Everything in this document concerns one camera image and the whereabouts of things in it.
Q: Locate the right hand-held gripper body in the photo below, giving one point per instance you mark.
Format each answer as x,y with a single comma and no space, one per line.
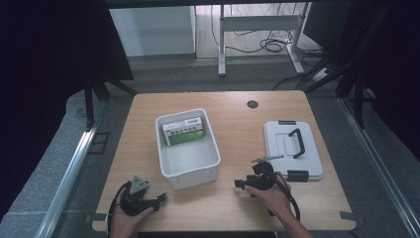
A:
263,177

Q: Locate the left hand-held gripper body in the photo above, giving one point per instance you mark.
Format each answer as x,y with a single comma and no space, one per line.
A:
133,201

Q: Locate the white plastic storage box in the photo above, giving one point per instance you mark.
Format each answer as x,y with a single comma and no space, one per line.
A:
188,148

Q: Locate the person's left hand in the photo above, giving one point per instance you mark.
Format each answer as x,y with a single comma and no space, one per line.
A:
124,223

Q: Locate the person's right hand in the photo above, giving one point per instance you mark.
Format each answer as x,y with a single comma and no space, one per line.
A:
271,200

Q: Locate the grey tape piece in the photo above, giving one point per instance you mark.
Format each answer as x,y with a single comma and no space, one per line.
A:
97,217

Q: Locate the green and white medicine box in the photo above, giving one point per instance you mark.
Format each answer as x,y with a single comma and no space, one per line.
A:
183,131

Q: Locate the dark round table grommet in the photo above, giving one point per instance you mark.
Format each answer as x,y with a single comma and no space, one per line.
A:
252,104

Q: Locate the black tripod stand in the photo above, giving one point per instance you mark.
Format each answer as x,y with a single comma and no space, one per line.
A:
94,95

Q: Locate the white power strip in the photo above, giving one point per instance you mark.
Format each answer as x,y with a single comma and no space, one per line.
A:
322,74

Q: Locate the black metal stand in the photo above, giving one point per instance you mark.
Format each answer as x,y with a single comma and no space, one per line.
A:
355,76

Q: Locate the black curtain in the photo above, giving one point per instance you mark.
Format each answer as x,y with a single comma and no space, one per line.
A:
49,66
389,59

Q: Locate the white panel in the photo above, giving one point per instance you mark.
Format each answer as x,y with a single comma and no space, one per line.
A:
152,31

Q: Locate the aluminium rail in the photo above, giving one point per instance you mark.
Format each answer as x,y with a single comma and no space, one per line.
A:
66,180
379,165

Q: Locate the white metal desk frame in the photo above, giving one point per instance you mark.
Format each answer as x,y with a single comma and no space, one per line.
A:
261,23

